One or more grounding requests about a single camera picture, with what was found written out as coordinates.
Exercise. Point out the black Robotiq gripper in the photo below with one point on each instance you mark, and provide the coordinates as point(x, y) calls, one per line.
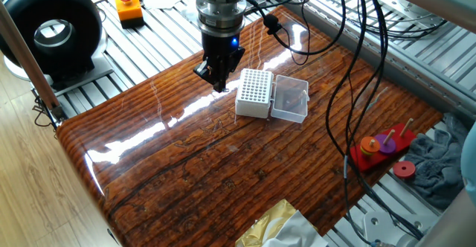
point(221, 48)

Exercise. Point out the silver UR5 robot arm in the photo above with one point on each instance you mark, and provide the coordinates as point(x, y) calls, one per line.
point(221, 1)

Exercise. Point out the silver robot base with plate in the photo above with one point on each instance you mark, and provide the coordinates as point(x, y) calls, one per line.
point(409, 9)

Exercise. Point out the white pipette tip holder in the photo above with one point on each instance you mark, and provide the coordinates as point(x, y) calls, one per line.
point(253, 105)

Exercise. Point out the clear plastic holder lid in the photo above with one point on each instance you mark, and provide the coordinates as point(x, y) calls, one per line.
point(294, 109)

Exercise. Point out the white crumpled cloth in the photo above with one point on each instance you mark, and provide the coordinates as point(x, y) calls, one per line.
point(189, 12)

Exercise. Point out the orange emergency stop button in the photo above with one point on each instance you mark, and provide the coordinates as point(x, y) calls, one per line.
point(129, 10)

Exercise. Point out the gold foil bag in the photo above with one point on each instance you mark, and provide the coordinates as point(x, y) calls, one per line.
point(267, 224)

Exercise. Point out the grey cloth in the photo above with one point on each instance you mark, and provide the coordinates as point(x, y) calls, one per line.
point(435, 172)

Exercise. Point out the grey metal rail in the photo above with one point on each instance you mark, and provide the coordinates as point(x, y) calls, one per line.
point(409, 72)

